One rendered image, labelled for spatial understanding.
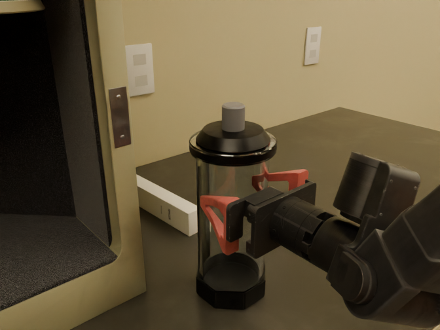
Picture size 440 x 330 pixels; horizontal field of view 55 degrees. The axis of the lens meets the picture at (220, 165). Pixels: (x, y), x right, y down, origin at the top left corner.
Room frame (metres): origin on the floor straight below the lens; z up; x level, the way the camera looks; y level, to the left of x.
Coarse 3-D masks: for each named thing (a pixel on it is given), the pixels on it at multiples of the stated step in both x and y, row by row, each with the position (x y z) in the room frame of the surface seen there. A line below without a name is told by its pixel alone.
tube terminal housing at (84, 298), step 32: (96, 0) 0.46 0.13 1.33; (96, 32) 0.49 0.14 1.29; (96, 64) 0.48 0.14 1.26; (96, 96) 0.48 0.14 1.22; (128, 96) 0.48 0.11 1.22; (128, 160) 0.47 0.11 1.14; (128, 192) 0.47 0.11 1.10; (128, 224) 0.47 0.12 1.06; (128, 256) 0.46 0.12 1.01; (64, 288) 0.41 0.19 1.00; (96, 288) 0.43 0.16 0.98; (128, 288) 0.46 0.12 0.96; (0, 320) 0.36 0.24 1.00; (32, 320) 0.38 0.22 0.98; (64, 320) 0.40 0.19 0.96
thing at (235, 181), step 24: (192, 144) 0.47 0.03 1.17; (216, 168) 0.45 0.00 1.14; (240, 168) 0.44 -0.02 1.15; (264, 168) 0.46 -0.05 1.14; (216, 192) 0.45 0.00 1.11; (240, 192) 0.44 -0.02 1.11; (216, 240) 0.45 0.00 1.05; (240, 240) 0.44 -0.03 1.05; (216, 264) 0.45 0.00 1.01; (240, 264) 0.44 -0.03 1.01; (216, 288) 0.45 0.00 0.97; (240, 288) 0.44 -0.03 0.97
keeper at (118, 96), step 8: (112, 88) 0.46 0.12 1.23; (120, 88) 0.47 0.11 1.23; (112, 96) 0.46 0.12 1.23; (120, 96) 0.47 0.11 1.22; (112, 104) 0.46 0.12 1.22; (120, 104) 0.47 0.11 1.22; (112, 112) 0.46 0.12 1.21; (120, 112) 0.47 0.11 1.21; (128, 112) 0.48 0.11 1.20; (112, 120) 0.46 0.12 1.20; (120, 120) 0.47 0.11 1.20; (128, 120) 0.47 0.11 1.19; (120, 128) 0.47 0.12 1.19; (128, 128) 0.47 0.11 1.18; (120, 136) 0.47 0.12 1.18; (128, 136) 0.47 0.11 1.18; (120, 144) 0.47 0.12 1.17; (128, 144) 0.47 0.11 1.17
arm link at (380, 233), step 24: (432, 192) 0.28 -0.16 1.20; (408, 216) 0.28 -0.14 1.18; (432, 216) 0.27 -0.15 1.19; (384, 240) 0.29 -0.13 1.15; (408, 240) 0.27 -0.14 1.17; (432, 240) 0.25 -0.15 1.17; (384, 264) 0.27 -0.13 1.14; (408, 264) 0.26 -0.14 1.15; (432, 264) 0.24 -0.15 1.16; (384, 288) 0.26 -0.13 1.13; (408, 288) 0.24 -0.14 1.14; (432, 288) 0.25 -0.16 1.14; (360, 312) 0.27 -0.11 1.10; (384, 312) 0.25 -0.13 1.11; (408, 312) 0.26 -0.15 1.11; (432, 312) 0.26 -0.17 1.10
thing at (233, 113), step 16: (224, 112) 0.48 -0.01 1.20; (240, 112) 0.48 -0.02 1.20; (208, 128) 0.49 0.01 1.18; (224, 128) 0.48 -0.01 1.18; (240, 128) 0.48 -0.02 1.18; (256, 128) 0.49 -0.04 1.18; (208, 144) 0.46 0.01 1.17; (224, 144) 0.45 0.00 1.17; (240, 144) 0.45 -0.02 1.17; (256, 144) 0.46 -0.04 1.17
